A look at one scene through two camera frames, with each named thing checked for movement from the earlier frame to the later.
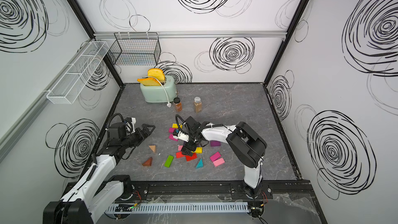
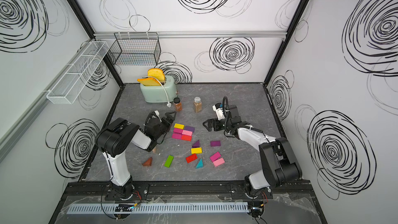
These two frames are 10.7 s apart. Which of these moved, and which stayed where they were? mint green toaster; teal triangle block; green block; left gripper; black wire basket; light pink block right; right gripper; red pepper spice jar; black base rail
Moved: left gripper; right gripper
Stayed: black wire basket; green block; black base rail; mint green toaster; light pink block right; teal triangle block; red pepper spice jar
